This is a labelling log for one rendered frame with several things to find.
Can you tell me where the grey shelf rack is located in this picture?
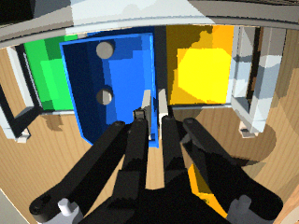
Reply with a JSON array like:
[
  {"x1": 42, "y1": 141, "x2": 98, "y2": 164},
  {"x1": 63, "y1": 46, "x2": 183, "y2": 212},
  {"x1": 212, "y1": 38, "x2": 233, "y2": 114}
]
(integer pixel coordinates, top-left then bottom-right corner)
[{"x1": 0, "y1": 0, "x2": 299, "y2": 143}]

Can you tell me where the yellow bin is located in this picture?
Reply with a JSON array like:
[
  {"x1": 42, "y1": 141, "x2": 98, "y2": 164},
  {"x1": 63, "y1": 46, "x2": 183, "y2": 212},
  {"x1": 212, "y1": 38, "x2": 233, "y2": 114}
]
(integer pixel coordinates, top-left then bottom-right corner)
[{"x1": 188, "y1": 164, "x2": 227, "y2": 217}]

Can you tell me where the blue bin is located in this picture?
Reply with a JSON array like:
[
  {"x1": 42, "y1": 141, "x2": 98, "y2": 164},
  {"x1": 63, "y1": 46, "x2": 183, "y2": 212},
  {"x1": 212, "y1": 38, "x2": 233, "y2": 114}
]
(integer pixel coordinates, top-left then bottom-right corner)
[{"x1": 59, "y1": 32, "x2": 159, "y2": 148}]

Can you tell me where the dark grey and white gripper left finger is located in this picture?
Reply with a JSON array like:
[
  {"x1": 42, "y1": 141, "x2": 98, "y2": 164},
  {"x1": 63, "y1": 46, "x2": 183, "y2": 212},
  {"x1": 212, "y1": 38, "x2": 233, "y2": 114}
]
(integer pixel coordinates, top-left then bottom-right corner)
[{"x1": 29, "y1": 90, "x2": 152, "y2": 224}]

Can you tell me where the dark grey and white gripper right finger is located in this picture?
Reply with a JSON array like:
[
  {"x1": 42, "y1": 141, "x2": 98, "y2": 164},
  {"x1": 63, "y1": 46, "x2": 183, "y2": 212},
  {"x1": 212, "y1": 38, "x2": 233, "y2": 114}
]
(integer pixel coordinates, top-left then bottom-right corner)
[{"x1": 158, "y1": 89, "x2": 283, "y2": 224}]

